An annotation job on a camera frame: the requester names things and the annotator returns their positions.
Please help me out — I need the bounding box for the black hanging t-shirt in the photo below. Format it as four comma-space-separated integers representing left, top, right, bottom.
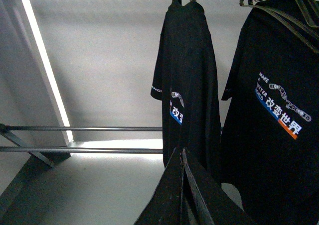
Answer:
221, 8, 319, 225

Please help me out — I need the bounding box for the grey lower rack bar rear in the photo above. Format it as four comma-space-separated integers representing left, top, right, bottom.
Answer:
0, 124, 162, 132

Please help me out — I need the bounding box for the olive clothes hanger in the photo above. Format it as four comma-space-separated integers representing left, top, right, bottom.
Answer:
239, 0, 319, 54

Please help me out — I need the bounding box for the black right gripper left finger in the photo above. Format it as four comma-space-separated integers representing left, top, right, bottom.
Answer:
135, 149, 184, 225

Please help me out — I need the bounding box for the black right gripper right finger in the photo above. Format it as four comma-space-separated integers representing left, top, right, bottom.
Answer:
181, 148, 254, 225

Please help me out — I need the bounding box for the grey rack bar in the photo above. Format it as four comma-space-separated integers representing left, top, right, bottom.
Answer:
0, 146, 162, 154
0, 124, 162, 132

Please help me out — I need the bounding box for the black printed t-shirt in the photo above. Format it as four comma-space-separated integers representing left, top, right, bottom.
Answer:
151, 0, 221, 183

